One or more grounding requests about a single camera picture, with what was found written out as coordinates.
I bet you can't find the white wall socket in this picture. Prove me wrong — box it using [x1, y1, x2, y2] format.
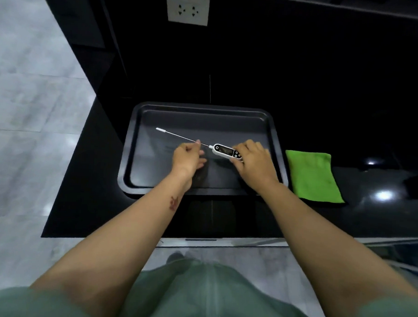
[164, 0, 210, 27]

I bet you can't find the person's dark shoe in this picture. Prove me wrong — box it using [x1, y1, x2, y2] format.
[166, 251, 186, 266]

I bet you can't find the person's left forearm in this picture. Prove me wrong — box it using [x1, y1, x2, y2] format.
[27, 163, 195, 317]

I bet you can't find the green microfibre cloth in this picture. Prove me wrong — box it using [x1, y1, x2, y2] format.
[283, 150, 347, 204]

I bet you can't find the white digital probe thermometer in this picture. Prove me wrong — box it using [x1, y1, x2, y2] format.
[154, 127, 246, 163]

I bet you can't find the person's green clothing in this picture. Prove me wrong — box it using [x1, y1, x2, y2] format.
[0, 249, 418, 317]

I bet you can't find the person's right forearm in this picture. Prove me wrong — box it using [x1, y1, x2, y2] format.
[251, 178, 418, 317]

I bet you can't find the person's right hand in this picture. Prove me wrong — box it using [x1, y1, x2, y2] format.
[228, 138, 282, 195]

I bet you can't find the person's left hand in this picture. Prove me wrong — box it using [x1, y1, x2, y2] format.
[171, 139, 209, 185]

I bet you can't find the black baking tray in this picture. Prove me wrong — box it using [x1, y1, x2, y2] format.
[117, 100, 293, 203]

